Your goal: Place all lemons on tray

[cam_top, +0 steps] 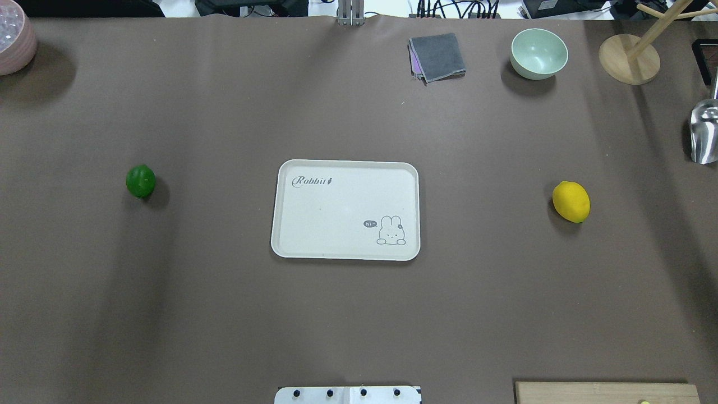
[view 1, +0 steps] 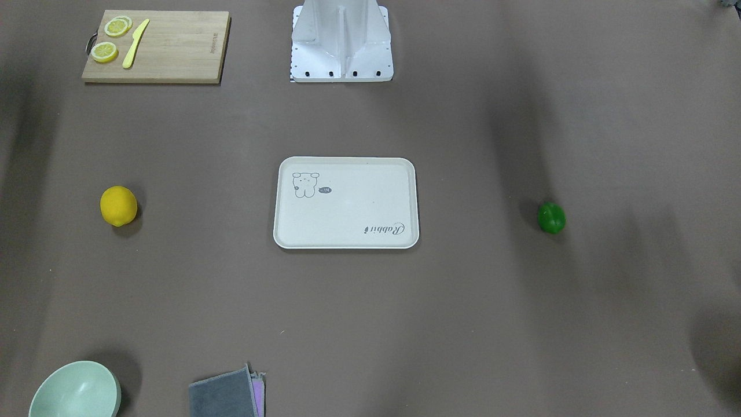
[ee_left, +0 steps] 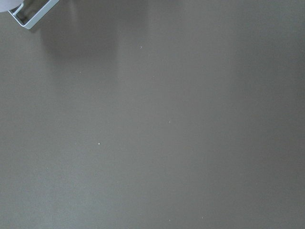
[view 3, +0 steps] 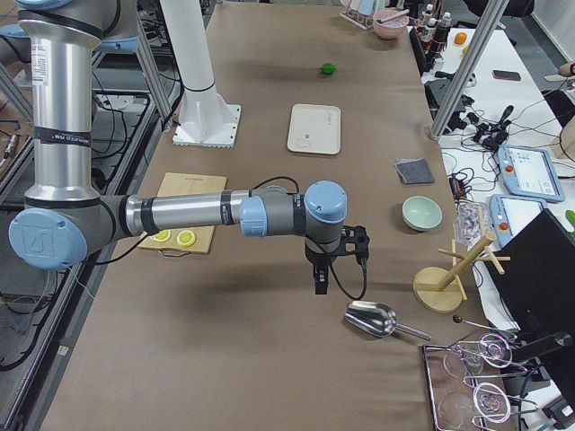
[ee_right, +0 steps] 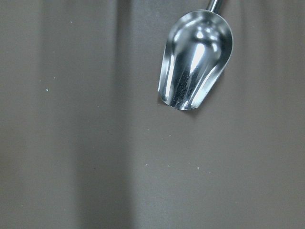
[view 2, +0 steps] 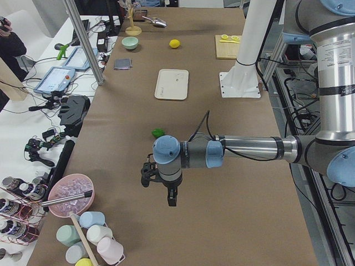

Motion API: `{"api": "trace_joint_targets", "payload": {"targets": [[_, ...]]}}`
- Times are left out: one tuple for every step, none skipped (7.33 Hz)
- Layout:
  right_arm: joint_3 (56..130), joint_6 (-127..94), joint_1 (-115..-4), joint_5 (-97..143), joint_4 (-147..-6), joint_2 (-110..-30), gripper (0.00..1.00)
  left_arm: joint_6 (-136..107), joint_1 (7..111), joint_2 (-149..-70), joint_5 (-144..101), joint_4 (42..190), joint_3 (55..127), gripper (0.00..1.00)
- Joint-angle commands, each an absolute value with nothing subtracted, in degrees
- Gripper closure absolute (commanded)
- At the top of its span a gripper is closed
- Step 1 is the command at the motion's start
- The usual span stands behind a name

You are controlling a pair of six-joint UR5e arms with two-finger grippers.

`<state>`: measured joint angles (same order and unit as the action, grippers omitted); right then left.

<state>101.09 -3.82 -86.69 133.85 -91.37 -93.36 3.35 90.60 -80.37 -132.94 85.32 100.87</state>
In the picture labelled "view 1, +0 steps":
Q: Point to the wooden cutting board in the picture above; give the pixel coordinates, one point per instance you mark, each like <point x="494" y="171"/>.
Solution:
<point x="178" y="47"/>

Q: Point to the grey folded cloth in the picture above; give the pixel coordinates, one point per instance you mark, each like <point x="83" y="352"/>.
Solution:
<point x="236" y="393"/>

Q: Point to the green lime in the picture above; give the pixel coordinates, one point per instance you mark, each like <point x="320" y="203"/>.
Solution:
<point x="551" y="218"/>

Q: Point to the mint green bowl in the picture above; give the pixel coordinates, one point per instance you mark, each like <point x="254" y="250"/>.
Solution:
<point x="81" y="388"/>

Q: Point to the yellow plastic knife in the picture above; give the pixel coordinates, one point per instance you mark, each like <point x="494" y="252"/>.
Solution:
<point x="132" y="51"/>

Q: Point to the cream rabbit tray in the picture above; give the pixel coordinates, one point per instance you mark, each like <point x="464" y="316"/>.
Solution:
<point x="346" y="203"/>

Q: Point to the lemon slice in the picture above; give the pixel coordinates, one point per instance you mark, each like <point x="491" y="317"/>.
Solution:
<point x="104" y="52"/>
<point x="118" y="26"/>

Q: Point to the white camera pillar mount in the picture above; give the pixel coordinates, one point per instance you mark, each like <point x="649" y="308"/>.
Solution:
<point x="341" y="41"/>

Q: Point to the yellow lemon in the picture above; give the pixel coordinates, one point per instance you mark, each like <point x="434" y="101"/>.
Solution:
<point x="118" y="206"/>

